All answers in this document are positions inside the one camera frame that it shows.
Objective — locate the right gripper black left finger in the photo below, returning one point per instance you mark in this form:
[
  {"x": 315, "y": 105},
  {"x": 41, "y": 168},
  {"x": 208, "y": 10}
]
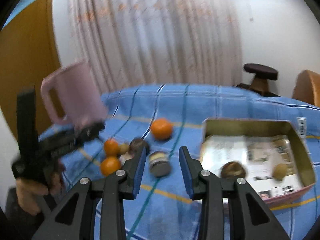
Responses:
[{"x": 74, "y": 216}]

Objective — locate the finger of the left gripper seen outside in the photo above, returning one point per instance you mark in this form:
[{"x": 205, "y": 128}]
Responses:
[{"x": 86, "y": 133}]

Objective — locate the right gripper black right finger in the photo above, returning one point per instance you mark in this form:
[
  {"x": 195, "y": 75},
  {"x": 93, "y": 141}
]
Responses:
[{"x": 249, "y": 216}]

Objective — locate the person's left hand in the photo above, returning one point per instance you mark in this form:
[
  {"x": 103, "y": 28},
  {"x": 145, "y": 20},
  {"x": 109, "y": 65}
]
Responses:
[{"x": 28, "y": 190}]

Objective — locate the pink electric kettle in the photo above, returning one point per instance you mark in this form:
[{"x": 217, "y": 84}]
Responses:
[{"x": 78, "y": 94}]

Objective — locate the small orange upper left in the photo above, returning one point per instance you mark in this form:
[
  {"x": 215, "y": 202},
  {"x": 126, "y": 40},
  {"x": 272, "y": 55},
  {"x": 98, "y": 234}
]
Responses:
[{"x": 111, "y": 148}]

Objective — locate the small orange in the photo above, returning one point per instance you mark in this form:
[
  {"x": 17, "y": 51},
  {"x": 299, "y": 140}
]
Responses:
[
  {"x": 111, "y": 148},
  {"x": 110, "y": 165}
]

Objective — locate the small orange lower left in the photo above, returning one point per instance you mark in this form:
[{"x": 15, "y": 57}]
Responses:
[{"x": 110, "y": 165}]

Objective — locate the small brown longan fruit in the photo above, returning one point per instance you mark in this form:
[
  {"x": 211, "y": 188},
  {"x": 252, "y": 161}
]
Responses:
[{"x": 123, "y": 148}]

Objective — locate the dark brown water chestnut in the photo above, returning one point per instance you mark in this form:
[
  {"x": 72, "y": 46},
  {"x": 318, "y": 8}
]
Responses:
[{"x": 136, "y": 144}]

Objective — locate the tan longan in tin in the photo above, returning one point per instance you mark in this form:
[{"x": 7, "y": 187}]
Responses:
[{"x": 279, "y": 172}]

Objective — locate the printed paper in tin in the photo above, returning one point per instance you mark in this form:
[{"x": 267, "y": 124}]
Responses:
[{"x": 258, "y": 155}]

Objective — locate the large orange tangerine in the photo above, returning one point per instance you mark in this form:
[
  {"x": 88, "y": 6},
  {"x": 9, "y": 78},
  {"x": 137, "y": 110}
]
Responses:
[{"x": 161, "y": 129}]

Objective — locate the blue plaid tablecloth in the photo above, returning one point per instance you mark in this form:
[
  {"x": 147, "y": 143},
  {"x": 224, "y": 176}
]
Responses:
[{"x": 162, "y": 209}]

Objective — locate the rectangular metal tin box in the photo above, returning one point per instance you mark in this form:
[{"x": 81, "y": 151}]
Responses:
[{"x": 268, "y": 128}]

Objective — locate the wooden door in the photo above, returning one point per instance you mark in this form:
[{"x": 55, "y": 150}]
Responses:
[{"x": 28, "y": 55}]

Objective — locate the floral beige curtain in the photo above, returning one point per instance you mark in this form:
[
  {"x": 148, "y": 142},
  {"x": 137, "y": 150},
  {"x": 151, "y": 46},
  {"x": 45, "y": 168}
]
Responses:
[{"x": 136, "y": 42}]

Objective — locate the dark round stool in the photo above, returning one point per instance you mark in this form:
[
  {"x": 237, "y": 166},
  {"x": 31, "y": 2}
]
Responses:
[{"x": 262, "y": 74}]

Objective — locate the orange leather armchair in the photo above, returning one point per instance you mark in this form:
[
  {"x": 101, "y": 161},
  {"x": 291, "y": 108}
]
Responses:
[{"x": 307, "y": 88}]

